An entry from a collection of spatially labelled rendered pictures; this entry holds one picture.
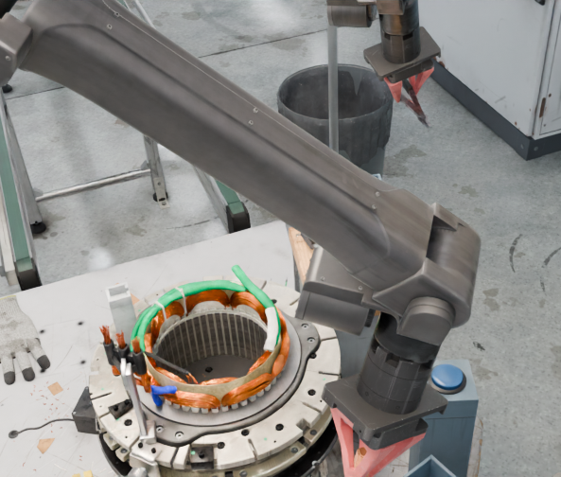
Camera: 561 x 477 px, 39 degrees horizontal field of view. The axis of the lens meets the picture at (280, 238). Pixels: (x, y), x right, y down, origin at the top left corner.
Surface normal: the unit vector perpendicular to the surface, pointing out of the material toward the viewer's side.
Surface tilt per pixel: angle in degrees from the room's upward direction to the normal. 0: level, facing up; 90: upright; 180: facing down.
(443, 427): 90
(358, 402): 21
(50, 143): 0
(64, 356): 0
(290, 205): 102
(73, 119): 0
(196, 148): 107
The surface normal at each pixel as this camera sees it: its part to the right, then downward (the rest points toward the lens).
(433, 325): -0.26, 0.79
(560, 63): 0.36, 0.58
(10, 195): -0.05, -0.77
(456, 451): 0.01, 0.63
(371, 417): 0.22, -0.88
